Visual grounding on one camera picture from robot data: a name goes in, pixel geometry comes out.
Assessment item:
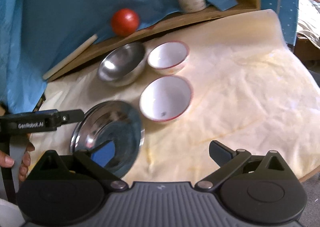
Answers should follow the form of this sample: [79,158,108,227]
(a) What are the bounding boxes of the small steel plate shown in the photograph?
[70,101,145,178]

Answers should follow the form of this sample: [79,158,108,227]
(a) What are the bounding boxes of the white rolled stick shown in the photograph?
[42,34,98,80]

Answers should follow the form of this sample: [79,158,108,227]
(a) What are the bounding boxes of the red tomato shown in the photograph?
[111,8,140,37]

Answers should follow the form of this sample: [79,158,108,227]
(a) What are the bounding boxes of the cream table cover sheet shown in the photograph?
[30,9,320,185]

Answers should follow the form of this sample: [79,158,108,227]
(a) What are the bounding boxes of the wooden shelf board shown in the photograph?
[47,0,261,81]

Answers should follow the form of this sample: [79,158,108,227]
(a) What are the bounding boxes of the blue cloth garment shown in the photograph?
[0,0,238,115]

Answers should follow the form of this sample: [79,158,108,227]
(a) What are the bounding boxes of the person's left hand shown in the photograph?
[0,141,36,183]

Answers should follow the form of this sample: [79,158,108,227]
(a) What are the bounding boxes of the white red-rimmed bowl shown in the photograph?
[147,41,190,76]
[139,75,194,124]

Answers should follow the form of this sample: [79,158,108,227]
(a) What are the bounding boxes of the deep steel bowl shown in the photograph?
[97,42,146,87]

